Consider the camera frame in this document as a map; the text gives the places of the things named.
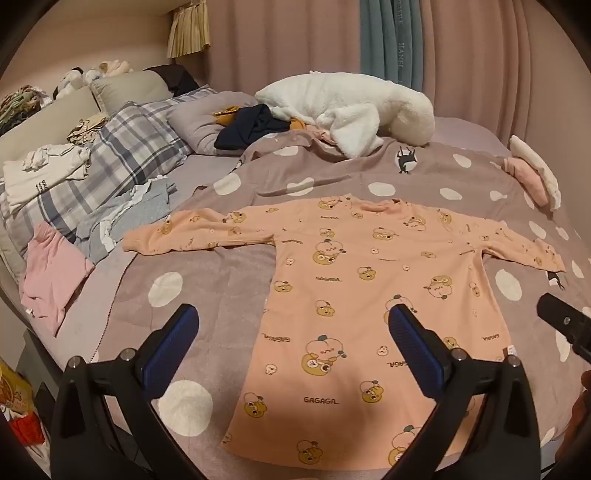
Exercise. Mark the peach bear-print shirt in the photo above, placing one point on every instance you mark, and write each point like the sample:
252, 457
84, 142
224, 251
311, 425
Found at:
332, 295

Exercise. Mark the grey-blue frilled garment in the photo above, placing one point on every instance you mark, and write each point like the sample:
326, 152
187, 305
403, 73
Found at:
134, 207

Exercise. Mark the plaid pillow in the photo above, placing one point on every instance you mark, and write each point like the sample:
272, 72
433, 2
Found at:
124, 147

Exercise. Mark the beige headboard cushion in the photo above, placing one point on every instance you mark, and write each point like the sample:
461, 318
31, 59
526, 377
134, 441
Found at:
46, 120
129, 87

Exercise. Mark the colourful printed bag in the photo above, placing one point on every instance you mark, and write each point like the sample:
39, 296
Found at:
16, 397

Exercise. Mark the lavender bed sheet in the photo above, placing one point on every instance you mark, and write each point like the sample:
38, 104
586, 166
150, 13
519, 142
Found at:
203, 166

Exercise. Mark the black cloth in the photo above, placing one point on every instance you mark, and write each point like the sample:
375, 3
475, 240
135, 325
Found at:
175, 78

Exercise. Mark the green knitted throw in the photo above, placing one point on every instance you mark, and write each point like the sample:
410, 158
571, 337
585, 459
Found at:
18, 106

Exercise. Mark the dark navy garment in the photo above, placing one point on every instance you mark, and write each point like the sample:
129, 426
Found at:
249, 124

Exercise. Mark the white plush dog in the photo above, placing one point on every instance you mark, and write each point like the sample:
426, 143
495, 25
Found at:
70, 82

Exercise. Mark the cream plush toy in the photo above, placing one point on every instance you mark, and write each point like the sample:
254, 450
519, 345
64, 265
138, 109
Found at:
111, 68

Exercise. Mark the white fleece garment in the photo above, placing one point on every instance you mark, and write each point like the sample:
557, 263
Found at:
323, 97

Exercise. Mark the beige patterned cloth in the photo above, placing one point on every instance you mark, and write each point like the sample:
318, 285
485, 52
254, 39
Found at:
85, 127

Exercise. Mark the grey pillow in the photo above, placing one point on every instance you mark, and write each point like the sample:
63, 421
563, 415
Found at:
194, 120

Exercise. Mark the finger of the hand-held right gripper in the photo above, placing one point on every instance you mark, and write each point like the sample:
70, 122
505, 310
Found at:
565, 321

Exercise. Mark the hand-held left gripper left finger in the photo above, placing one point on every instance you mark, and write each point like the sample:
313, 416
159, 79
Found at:
173, 341

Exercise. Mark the white folded cloth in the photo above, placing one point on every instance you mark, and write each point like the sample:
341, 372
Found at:
538, 159

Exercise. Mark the pink curtain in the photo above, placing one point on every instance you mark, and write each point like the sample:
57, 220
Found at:
485, 60

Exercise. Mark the mauve polka-dot blanket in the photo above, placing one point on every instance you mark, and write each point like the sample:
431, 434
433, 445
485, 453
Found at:
207, 286

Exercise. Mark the teal curtain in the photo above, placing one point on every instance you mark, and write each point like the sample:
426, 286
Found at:
390, 41

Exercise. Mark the pink folded garment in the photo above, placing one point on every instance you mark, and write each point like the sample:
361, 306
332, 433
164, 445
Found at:
53, 272

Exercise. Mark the white folded shirt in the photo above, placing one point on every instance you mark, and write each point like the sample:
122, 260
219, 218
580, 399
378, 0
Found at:
41, 173

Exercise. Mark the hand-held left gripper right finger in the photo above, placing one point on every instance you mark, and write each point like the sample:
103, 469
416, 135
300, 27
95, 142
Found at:
413, 350

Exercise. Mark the beige pleated fabric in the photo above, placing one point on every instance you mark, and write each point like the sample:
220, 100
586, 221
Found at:
187, 27

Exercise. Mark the mustard yellow cloth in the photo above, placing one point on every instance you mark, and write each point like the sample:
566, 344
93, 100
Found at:
226, 116

